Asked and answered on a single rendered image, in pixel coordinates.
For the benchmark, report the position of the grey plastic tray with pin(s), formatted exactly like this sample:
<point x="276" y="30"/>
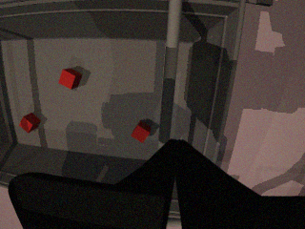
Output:
<point x="119" y="47"/>

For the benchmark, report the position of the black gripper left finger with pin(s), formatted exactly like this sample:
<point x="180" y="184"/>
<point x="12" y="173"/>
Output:
<point x="140" y="201"/>

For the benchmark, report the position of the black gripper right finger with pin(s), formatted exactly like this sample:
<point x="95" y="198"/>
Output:
<point x="210" y="199"/>

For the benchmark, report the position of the small red block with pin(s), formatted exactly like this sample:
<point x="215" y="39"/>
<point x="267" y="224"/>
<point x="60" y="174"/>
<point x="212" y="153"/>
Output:
<point x="141" y="131"/>
<point x="69" y="78"/>
<point x="29" y="122"/>

